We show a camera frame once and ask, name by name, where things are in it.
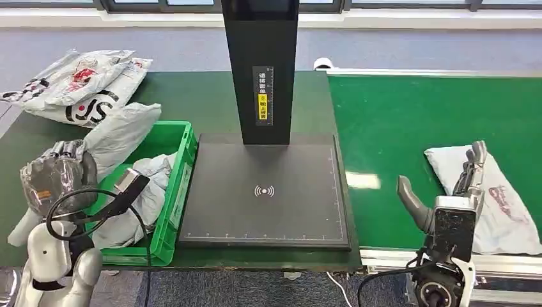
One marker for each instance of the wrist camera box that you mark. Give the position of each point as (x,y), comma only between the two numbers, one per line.
(129,186)
(455,229)

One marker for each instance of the white parcel with black letters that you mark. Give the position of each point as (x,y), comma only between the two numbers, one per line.
(123,91)

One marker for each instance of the white conveyor roller end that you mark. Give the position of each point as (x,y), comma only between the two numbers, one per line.
(324,63)

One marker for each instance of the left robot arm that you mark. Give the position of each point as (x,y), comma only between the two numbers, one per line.
(46,258)

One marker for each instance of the black and yellow label sticker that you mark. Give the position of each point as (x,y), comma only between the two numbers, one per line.
(263,97)

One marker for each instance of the small white table clip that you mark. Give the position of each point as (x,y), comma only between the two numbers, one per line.
(292,276)

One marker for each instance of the black parcel scanner stand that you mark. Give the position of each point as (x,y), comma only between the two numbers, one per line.
(271,190)

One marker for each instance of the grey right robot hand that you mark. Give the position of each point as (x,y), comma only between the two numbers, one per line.
(417,207)

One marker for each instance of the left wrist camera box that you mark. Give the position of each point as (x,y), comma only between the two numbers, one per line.
(129,186)

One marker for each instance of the plain grey mailer parcel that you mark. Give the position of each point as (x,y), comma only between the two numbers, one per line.
(123,127)

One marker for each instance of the green plastic crate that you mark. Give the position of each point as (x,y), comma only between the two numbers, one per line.
(178,169)

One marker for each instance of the chrome chair base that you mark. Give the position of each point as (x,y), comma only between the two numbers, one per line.
(8,288)

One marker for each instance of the green conveyor belt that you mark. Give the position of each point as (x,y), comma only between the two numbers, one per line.
(381,127)

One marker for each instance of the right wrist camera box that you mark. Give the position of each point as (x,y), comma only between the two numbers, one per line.
(455,229)

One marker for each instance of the white parcel with red print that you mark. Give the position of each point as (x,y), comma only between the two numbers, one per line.
(76,80)

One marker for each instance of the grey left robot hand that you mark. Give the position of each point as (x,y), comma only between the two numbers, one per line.
(55,178)

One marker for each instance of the pale grey parcel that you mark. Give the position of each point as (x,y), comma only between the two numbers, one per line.
(508,212)
(148,199)

